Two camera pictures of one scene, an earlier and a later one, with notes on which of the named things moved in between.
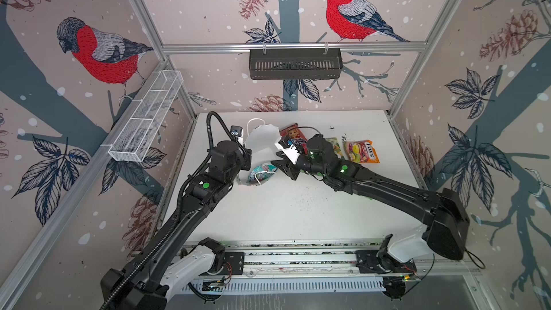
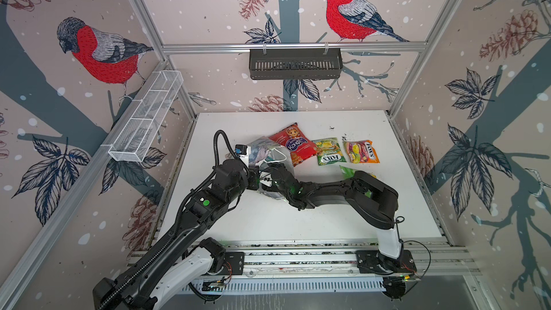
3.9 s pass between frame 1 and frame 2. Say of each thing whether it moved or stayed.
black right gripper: moved
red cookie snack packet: stayed
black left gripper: moved
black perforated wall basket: stayed
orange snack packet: stayed
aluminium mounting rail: stayed
